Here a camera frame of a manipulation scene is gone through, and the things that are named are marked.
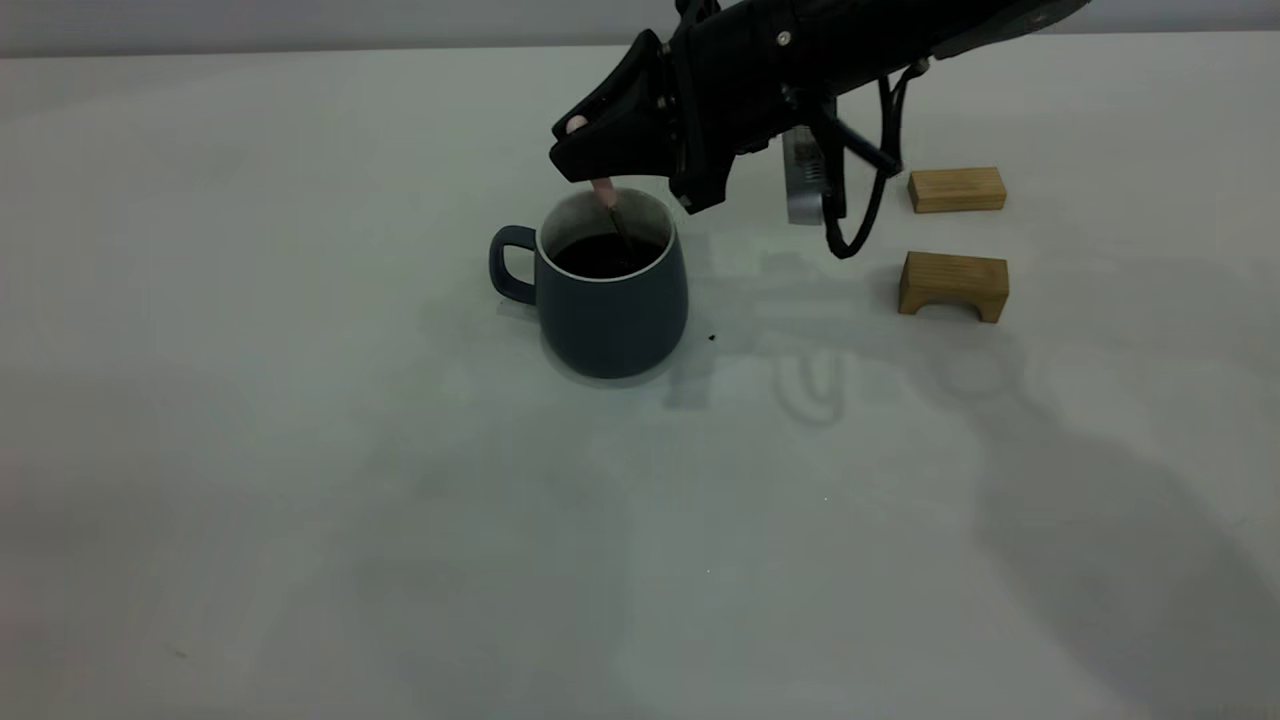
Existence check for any dark right arm cable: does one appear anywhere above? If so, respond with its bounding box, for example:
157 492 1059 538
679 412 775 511
808 60 931 261

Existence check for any flat rectangular wooden block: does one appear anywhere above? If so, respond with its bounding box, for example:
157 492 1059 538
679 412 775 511
908 167 1007 214

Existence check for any dark grey ceramic mug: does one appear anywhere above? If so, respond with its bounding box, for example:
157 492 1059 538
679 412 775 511
489 188 690 380

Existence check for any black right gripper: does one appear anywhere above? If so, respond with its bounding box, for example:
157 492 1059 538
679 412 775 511
550 0 961 215

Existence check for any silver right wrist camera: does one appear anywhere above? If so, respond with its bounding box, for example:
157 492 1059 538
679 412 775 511
783 125 833 226

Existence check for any arched wooden block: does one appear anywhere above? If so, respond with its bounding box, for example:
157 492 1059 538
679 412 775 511
898 251 1009 323

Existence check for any pink handled metal spoon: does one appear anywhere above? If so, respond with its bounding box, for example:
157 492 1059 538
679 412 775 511
565 115 638 256

